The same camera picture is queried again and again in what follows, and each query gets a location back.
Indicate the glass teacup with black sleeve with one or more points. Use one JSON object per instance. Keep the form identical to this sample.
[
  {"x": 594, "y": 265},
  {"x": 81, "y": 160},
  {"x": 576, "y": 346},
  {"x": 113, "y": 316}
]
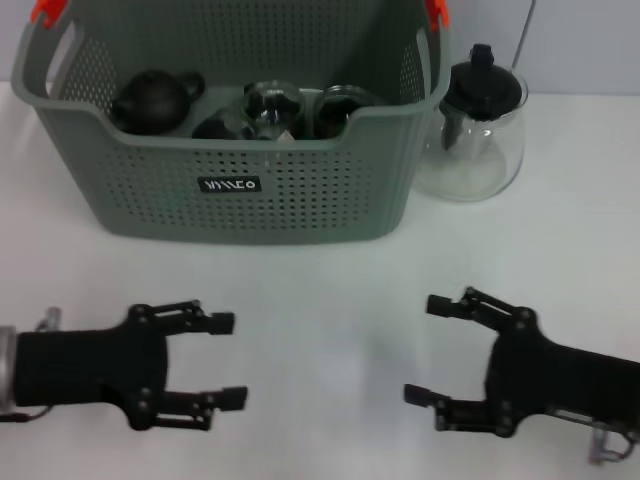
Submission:
[
  {"x": 340, "y": 112},
  {"x": 220, "y": 125},
  {"x": 272, "y": 110}
]

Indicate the grey perforated storage basket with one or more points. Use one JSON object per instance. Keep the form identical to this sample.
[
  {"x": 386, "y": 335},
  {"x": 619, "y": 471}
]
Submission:
[{"x": 250, "y": 215}]

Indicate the glass carafe with black lid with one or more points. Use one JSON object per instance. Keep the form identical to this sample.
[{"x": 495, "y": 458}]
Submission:
[{"x": 480, "y": 85}]

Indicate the dark clay teapot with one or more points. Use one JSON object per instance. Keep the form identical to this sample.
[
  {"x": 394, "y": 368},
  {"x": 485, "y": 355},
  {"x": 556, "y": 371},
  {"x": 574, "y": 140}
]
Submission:
[{"x": 150, "y": 102}]

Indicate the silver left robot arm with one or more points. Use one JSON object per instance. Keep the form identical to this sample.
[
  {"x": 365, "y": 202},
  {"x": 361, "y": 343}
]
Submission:
[{"x": 7, "y": 367}]

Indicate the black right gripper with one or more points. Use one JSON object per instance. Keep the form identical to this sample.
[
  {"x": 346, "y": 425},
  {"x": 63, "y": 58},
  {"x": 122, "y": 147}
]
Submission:
[{"x": 550, "y": 380}]

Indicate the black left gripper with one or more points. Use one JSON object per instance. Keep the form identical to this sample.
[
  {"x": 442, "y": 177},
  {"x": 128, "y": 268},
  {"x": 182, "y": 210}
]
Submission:
[{"x": 90, "y": 367}]

